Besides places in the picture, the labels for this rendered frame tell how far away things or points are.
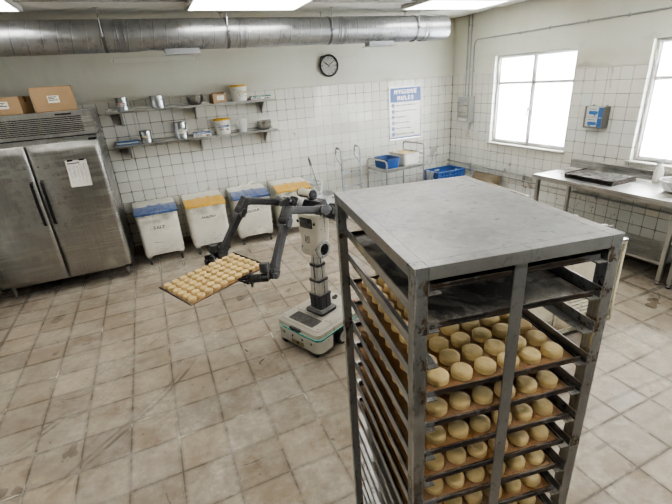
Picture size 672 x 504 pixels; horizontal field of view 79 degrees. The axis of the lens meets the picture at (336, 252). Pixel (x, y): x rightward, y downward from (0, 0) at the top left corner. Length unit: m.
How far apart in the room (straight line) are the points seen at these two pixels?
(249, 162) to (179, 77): 1.48
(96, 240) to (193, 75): 2.56
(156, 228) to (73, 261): 1.03
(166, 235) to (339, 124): 3.23
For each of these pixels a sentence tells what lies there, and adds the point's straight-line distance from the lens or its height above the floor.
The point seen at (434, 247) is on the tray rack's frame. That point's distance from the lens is 0.89.
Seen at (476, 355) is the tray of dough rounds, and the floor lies 1.51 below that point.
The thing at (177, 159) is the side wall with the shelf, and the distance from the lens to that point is 6.46.
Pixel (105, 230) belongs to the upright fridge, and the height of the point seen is 0.67.
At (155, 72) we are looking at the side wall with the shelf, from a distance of 6.40.
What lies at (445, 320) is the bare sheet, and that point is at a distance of 0.89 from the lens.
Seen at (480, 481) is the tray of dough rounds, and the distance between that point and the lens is 1.32.
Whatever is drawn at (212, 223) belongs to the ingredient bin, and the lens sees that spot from 6.01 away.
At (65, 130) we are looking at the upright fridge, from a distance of 5.61.
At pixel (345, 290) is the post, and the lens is 1.46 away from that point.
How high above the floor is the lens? 2.16
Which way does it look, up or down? 23 degrees down
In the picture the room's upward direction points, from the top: 4 degrees counter-clockwise
